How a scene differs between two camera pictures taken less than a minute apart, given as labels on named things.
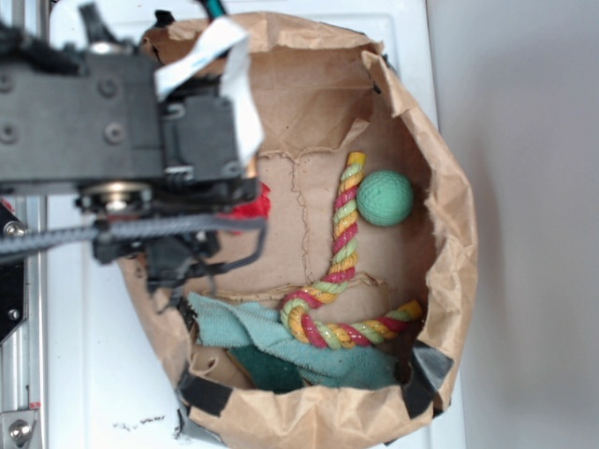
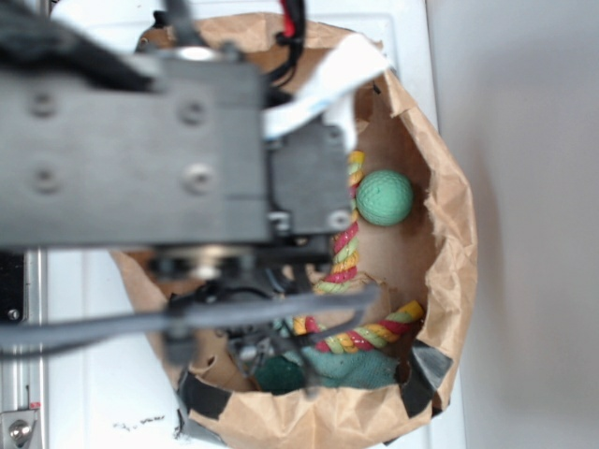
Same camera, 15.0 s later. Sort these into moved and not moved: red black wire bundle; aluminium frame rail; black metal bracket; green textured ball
Moved: red black wire bundle
Not moved: aluminium frame rail; green textured ball; black metal bracket
